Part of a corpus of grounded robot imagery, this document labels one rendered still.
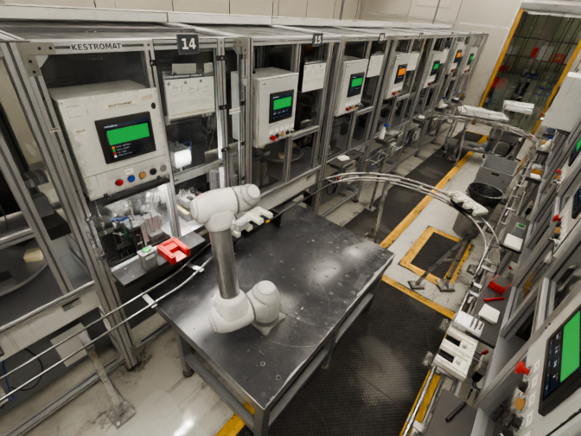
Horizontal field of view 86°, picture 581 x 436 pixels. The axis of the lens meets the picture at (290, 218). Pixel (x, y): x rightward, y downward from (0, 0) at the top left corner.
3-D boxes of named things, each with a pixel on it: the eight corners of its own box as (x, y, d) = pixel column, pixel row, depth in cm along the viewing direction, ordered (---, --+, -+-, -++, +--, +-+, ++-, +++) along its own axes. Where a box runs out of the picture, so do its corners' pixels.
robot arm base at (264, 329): (290, 313, 187) (291, 307, 184) (265, 337, 172) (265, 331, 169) (268, 297, 196) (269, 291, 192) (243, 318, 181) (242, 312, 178)
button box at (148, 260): (146, 272, 173) (142, 256, 167) (138, 265, 177) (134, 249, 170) (159, 265, 179) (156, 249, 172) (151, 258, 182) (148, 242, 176)
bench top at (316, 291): (264, 413, 144) (264, 410, 141) (141, 292, 195) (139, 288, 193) (394, 257, 243) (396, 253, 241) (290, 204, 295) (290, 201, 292)
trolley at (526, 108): (513, 157, 630) (539, 109, 574) (482, 150, 652) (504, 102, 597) (513, 145, 691) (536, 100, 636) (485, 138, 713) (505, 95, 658)
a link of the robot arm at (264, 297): (284, 317, 178) (287, 291, 165) (255, 330, 169) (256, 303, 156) (271, 297, 188) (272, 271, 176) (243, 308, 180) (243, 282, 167)
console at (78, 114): (93, 203, 144) (60, 102, 118) (67, 182, 158) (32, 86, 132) (172, 176, 172) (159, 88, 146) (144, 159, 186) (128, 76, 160)
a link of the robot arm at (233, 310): (257, 328, 165) (218, 345, 155) (245, 311, 178) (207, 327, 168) (239, 189, 137) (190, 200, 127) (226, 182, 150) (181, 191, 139)
